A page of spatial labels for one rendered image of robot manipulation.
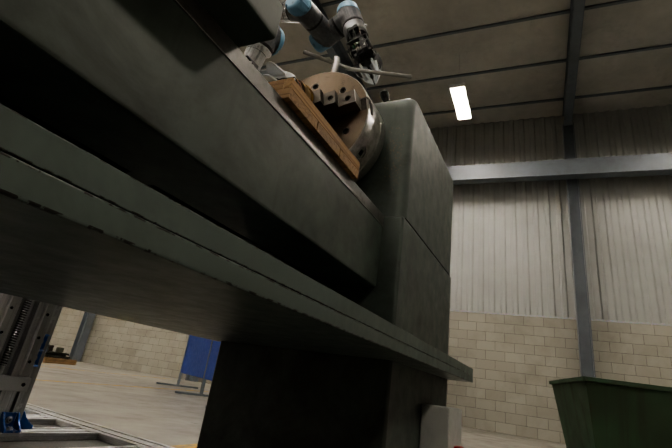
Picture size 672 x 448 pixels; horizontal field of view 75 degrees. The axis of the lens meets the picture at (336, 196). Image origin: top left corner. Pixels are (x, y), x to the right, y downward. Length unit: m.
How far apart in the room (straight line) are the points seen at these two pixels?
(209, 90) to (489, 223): 11.23
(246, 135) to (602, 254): 11.03
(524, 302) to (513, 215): 2.12
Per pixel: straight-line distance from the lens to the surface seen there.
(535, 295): 11.15
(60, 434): 1.60
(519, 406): 10.82
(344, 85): 1.20
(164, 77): 0.55
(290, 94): 0.74
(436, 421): 1.29
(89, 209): 0.30
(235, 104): 0.64
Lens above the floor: 0.46
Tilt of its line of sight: 23 degrees up
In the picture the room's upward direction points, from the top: 8 degrees clockwise
